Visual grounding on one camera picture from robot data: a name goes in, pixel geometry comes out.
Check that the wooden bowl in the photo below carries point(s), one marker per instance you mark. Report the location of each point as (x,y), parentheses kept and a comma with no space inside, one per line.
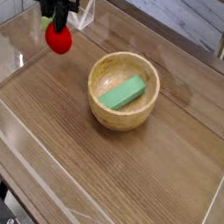
(113,69)

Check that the clear acrylic corner bracket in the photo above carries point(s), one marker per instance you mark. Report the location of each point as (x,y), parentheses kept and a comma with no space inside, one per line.
(84,17)

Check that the green rectangular block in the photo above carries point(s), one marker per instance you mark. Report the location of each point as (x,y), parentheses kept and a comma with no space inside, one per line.
(124,93)

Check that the red plush strawberry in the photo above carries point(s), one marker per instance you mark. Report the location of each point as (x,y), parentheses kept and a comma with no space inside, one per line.
(61,42)

